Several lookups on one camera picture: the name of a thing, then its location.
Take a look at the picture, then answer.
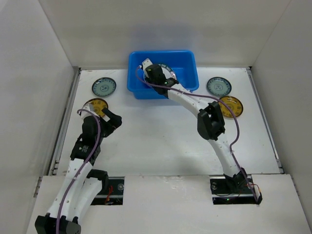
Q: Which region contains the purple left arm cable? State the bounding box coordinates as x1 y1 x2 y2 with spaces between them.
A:
55 108 102 234

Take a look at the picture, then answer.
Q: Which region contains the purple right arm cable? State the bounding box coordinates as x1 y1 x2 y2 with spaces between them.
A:
135 64 259 203

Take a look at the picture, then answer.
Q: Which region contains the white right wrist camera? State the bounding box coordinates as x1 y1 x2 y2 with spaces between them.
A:
142 58 153 71

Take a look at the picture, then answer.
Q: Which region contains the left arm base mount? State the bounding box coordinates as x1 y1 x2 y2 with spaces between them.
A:
91 170 125 206

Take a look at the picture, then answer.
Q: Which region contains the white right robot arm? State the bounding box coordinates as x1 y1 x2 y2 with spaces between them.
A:
142 61 248 193

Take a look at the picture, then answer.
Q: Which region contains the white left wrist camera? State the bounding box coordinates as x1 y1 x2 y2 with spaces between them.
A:
83 102 98 115

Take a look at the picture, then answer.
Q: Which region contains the celadon blue pattern plate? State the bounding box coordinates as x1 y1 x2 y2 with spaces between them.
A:
206 77 232 97
92 77 117 97

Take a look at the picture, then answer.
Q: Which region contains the yellow patterned plate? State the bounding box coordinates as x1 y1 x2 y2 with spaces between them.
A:
219 96 243 118
85 98 108 117

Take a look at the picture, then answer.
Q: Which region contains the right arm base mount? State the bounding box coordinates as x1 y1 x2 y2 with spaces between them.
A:
210 175 263 205

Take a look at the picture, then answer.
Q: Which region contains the green rim plate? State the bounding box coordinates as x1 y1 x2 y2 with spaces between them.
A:
143 63 177 85

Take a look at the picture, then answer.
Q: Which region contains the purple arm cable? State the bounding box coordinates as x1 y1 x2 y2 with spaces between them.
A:
135 64 259 203
55 108 102 234

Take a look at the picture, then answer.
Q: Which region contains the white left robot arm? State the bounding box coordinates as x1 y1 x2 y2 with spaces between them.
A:
35 104 122 234

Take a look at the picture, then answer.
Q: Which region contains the celadon blue pattern plate left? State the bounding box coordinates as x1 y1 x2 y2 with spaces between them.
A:
92 77 117 97

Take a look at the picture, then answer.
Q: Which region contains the blue plastic bin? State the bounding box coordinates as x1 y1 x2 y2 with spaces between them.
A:
127 50 199 99

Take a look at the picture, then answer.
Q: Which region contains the celadon blue pattern plate right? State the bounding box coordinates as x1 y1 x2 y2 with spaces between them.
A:
206 77 232 97

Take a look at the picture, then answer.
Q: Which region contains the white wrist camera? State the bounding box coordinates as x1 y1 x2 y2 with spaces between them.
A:
142 58 153 71
83 102 98 115

